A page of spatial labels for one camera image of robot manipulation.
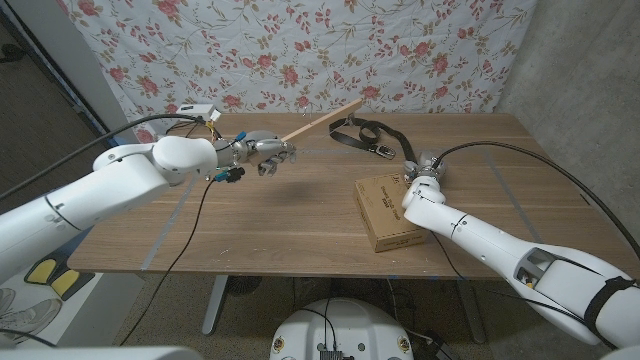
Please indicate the grey sneaker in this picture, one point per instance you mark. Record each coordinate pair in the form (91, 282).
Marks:
(27, 312)

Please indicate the black power adapter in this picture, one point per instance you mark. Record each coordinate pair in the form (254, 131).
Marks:
(440, 350)

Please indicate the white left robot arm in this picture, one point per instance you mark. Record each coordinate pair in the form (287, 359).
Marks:
(110, 190)

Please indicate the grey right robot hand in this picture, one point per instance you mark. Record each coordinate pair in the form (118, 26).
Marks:
(425, 165)

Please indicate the black round fan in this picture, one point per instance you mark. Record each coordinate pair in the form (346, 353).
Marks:
(244, 285)

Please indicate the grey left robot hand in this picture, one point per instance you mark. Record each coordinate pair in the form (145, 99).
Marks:
(265, 147)

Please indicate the brown cardboard box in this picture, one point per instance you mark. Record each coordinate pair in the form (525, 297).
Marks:
(380, 215)

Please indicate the black leather belt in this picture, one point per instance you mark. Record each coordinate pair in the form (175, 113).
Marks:
(400, 137)

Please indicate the floral backdrop cloth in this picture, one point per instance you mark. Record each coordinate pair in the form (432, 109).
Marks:
(400, 50)

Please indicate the long wooden stick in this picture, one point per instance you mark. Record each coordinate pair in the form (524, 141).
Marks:
(325, 119)

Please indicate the grey table leg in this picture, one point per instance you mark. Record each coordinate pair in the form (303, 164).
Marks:
(215, 305)
(471, 310)

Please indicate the yellow black foot pedal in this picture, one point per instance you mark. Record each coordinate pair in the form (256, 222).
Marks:
(67, 283)
(41, 271)

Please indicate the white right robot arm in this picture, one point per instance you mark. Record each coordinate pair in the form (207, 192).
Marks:
(500, 250)

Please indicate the white power strip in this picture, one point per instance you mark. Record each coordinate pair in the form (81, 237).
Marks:
(195, 110)

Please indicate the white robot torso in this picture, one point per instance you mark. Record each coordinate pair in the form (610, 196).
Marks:
(345, 330)

